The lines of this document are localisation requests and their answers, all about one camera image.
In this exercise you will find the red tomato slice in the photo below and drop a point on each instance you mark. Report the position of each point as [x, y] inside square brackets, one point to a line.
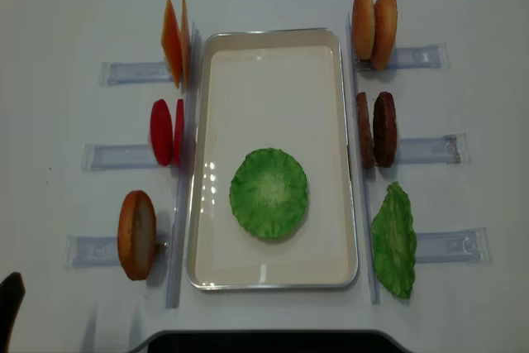
[178, 133]
[161, 133]

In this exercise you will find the green lettuce leaf on tray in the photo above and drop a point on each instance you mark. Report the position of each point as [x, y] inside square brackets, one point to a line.
[269, 194]

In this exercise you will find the brown meat patty inner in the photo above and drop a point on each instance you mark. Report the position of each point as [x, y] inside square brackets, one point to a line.
[366, 143]

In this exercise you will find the brown meat patty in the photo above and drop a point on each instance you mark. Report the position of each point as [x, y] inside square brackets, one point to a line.
[366, 143]
[385, 130]

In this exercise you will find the brown meat patty outer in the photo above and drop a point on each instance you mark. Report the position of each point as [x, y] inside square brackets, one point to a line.
[385, 130]

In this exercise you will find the bread bun slice front left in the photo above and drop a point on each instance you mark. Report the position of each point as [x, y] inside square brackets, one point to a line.
[136, 235]

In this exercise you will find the bread bun slice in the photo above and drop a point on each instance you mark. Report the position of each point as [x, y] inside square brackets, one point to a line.
[363, 28]
[136, 235]
[386, 22]

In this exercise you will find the orange cheese slice outer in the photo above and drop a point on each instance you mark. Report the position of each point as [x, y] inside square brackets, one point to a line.
[171, 43]

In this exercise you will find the orange cheese slice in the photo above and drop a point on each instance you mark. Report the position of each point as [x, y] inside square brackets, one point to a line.
[171, 43]
[185, 43]

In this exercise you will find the orange cheese slice inner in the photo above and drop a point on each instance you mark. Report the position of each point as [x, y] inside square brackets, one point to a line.
[185, 43]

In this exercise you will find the green lettuce leaf in holder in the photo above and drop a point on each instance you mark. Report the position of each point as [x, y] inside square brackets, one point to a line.
[395, 243]

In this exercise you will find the bread bun slice far inner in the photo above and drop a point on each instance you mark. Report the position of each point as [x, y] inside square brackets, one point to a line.
[363, 28]

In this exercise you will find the bread bun slice far outer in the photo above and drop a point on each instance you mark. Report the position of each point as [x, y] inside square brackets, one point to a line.
[386, 22]

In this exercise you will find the white rectangular metal tray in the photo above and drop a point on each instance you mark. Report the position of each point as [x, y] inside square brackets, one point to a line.
[266, 90]

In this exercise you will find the clear long left divider strip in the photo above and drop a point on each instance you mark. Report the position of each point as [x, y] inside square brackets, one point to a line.
[185, 177]

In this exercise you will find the clear long divider strip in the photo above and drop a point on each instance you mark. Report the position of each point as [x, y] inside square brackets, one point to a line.
[185, 177]
[364, 197]

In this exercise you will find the clear long right divider strip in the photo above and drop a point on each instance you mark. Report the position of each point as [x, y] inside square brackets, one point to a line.
[364, 197]

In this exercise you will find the black object left corner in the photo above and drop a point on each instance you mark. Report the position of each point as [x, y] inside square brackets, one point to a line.
[12, 292]

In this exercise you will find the clear holder rail tomato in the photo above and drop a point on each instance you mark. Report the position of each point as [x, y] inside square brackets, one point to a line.
[109, 157]

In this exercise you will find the clear holder rail cheese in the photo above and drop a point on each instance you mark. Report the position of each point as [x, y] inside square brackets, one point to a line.
[113, 73]

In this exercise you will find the clear holder rail patties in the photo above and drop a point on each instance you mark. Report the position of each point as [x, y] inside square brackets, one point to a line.
[447, 149]

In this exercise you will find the clear holder rail right bread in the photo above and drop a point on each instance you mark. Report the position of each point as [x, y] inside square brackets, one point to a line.
[422, 57]

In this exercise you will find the clear holder rail bread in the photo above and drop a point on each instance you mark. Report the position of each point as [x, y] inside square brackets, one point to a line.
[422, 57]
[91, 252]

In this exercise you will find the clear holder rail left bread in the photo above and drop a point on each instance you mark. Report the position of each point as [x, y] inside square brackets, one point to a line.
[91, 252]

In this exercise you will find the clear holder rail lettuce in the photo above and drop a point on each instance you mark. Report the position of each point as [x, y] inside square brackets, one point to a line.
[467, 246]

